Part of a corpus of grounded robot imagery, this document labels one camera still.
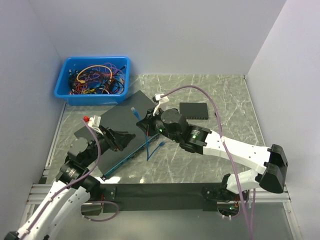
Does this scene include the blue ethernet cable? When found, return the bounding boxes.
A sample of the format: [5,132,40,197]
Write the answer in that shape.
[130,106,166,161]

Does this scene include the small black network switch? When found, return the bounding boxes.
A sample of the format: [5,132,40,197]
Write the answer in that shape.
[179,102,209,120]

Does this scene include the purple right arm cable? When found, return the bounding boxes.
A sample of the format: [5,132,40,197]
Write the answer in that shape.
[159,85,256,240]

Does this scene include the aluminium rail frame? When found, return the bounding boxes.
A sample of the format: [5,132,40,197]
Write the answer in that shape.
[14,102,301,240]

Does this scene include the tangled cables in bin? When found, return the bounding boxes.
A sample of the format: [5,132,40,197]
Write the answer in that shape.
[67,62,127,96]

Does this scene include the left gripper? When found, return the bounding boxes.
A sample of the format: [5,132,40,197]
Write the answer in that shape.
[83,124,136,166]

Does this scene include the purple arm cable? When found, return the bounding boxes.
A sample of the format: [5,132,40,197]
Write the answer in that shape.
[22,117,120,236]
[159,85,256,240]

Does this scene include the blue plastic bin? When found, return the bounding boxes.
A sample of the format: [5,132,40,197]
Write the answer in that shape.
[54,56,131,106]

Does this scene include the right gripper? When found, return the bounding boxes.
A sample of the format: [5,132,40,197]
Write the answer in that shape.
[137,106,181,143]

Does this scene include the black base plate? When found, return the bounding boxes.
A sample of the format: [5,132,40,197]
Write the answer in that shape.
[88,183,240,212]

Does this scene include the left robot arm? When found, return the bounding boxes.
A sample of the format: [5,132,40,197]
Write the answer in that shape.
[5,127,135,240]

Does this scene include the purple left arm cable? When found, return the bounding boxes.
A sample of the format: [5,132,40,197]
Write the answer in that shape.
[22,117,120,236]

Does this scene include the large black network switch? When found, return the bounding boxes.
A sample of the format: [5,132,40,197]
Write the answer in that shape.
[85,90,156,180]

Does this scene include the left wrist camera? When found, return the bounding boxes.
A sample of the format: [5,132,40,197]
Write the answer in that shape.
[82,115,102,134]

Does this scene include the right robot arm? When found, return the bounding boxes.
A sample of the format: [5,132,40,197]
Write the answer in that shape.
[136,108,289,200]

